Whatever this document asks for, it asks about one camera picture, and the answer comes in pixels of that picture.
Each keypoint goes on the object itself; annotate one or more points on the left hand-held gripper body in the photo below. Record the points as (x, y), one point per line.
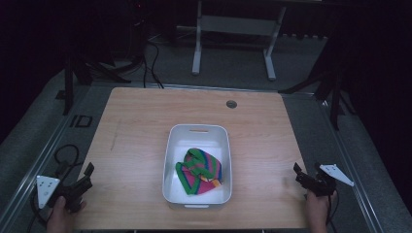
(69, 191)

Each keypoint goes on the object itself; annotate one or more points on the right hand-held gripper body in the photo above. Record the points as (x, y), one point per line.
(321, 182)

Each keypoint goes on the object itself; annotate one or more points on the striped colourful cloth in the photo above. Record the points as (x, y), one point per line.
(199, 171)

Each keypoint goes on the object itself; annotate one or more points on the white plastic basin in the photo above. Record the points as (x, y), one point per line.
(197, 198)

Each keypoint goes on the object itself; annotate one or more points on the person's left hand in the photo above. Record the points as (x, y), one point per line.
(61, 216)

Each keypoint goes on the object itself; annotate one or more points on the person's right hand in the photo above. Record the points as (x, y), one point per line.
(317, 212)

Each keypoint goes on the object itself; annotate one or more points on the black tripod stand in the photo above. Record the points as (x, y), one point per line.
(335, 97)
(68, 87)

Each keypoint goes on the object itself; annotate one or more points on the white metal table frame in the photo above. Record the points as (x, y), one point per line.
(238, 25)

